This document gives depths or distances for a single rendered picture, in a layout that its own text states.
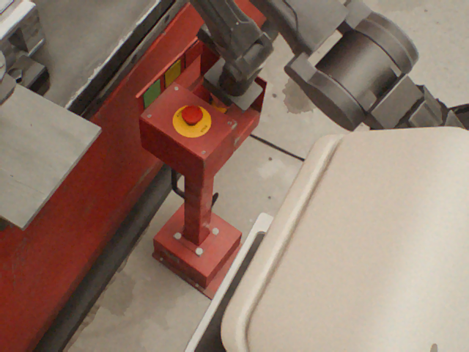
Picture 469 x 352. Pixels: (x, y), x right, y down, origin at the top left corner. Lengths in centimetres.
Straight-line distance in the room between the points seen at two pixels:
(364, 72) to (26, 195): 47
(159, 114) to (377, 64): 61
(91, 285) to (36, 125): 96
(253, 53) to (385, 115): 40
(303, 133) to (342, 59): 147
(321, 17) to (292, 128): 148
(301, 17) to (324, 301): 32
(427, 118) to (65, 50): 70
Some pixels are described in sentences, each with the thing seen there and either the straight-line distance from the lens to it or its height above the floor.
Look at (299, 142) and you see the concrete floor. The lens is 205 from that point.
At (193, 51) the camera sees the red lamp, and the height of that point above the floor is 82.
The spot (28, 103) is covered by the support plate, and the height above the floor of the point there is 100.
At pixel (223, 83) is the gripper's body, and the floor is 84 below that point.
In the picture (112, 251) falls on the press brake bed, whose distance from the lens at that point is 180.
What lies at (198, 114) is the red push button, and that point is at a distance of 110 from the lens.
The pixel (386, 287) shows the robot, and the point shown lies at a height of 138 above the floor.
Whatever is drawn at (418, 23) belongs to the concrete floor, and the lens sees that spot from 253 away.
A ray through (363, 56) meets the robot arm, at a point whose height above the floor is 127.
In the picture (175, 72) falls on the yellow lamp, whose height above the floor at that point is 81.
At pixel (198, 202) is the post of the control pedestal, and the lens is 145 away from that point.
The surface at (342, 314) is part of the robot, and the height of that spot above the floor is 137.
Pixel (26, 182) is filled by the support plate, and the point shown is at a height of 100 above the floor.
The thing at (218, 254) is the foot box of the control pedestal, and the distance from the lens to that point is 171.
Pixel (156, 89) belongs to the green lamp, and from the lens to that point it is 112.
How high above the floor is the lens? 172
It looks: 61 degrees down
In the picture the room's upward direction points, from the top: 9 degrees clockwise
